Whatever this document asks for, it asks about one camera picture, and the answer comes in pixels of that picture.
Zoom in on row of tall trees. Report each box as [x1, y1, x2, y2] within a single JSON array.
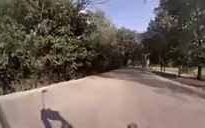
[[140, 0, 205, 82]]

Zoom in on shaded bare earth ground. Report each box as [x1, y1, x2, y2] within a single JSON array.
[[149, 69, 205, 90]]

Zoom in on robot's own part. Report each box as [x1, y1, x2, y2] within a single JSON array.
[[126, 122, 139, 128]]

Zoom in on dense green trees and bushes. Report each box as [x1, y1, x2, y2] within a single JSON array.
[[0, 0, 146, 97]]

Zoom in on pale brown dirt path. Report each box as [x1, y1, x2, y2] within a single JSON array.
[[0, 67, 205, 128]]

